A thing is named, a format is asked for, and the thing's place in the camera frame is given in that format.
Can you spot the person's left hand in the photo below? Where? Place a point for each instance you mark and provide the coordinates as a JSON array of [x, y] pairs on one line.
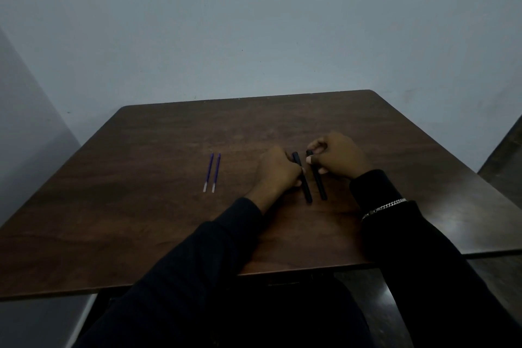
[[275, 172]]

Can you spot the person's right hand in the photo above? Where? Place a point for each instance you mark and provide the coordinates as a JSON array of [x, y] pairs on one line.
[[342, 156]]

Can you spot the person's right thumb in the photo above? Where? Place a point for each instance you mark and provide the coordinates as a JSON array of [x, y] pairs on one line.
[[315, 163]]

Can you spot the person's left fingers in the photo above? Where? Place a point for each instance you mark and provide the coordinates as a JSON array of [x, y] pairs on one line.
[[297, 172]]

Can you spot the black pen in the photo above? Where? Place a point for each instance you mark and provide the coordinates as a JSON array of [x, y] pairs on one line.
[[320, 186], [306, 190]]

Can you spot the person's right forearm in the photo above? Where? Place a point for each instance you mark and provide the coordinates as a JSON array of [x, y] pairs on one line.
[[420, 262]]

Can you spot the person's left forearm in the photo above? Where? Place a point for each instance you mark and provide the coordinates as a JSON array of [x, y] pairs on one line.
[[195, 270]]

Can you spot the purple pen refill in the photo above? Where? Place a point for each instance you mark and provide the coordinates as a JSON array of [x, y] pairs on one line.
[[208, 172], [216, 173]]

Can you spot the person's legs in dark trousers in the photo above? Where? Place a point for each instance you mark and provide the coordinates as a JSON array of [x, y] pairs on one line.
[[293, 315]]

